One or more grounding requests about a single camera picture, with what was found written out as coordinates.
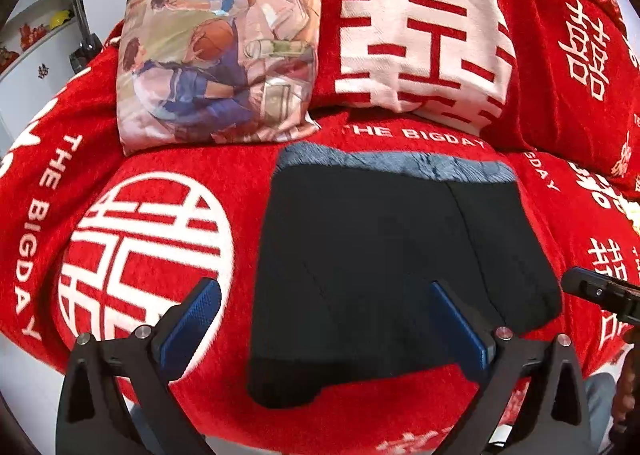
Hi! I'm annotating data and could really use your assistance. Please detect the black pants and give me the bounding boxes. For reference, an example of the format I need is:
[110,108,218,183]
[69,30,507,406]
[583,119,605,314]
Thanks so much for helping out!
[248,166,561,409]

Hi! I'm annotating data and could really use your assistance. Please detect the black handle vacuum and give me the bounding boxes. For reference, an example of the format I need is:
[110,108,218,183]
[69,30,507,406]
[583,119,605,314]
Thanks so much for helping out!
[70,0,103,74]

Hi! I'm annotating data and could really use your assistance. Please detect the red pillow white characters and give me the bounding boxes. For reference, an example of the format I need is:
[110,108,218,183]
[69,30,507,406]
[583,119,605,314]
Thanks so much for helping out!
[534,0,639,193]

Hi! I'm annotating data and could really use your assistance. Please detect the person's right hand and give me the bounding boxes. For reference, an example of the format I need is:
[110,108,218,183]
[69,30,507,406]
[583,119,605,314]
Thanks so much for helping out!
[611,331,639,433]

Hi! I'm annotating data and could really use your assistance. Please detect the anime print pillow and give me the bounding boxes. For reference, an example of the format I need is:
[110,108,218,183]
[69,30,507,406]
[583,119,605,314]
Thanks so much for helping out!
[116,0,321,154]

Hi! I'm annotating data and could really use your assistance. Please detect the red white character pillow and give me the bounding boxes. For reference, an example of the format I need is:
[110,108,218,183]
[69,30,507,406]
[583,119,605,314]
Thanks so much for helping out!
[311,0,516,135]

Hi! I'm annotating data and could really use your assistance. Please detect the white shelf cabinet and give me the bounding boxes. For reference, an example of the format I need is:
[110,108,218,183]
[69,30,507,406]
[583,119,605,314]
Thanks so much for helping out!
[1,0,81,152]

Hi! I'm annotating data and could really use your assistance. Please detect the red wedding bedspread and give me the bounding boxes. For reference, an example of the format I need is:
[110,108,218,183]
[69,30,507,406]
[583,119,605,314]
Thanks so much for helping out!
[1,44,639,454]

